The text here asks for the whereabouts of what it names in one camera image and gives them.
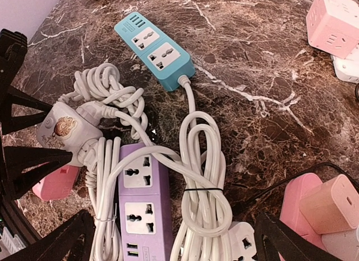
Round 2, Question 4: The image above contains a pink triangular power strip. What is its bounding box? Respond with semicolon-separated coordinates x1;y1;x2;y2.
277;172;359;261

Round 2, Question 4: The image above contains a white square adapter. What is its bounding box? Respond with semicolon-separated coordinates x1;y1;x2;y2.
330;45;359;84

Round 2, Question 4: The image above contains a pink adapter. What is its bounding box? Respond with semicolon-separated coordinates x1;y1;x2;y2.
32;165;80;201

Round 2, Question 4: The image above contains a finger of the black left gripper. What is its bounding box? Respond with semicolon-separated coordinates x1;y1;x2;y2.
4;146;72;199

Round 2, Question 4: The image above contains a white charger cube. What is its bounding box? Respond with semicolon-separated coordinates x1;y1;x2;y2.
321;228;358;261

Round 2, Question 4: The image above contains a white power strip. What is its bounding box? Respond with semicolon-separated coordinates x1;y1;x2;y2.
219;221;257;261

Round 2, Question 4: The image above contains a teal power strip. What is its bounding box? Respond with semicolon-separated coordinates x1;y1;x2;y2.
114;12;195;91

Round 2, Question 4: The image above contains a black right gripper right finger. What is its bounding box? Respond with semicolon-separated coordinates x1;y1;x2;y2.
254;212;337;261

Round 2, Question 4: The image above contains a black usb cable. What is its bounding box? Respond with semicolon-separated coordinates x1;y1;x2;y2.
241;162;359;208

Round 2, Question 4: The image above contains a white round power plug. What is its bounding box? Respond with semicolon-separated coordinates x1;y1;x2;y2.
36;102;103;167

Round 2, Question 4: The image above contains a white power cord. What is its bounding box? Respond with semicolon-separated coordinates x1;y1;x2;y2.
57;63;233;261

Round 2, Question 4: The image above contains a pink cube socket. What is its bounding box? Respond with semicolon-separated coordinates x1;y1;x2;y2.
306;0;358;59

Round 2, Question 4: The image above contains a purple power strip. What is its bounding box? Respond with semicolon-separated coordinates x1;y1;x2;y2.
118;154;173;260

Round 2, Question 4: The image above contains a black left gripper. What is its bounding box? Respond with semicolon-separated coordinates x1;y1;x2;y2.
1;29;53;135

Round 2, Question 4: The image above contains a white cable duct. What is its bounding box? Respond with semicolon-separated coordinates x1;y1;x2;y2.
0;227;26;260

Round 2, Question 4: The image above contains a peach charger cube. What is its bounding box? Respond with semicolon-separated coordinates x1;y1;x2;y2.
300;174;358;235

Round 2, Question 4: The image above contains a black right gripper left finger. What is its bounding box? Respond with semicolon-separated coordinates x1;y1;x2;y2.
1;209;95;261

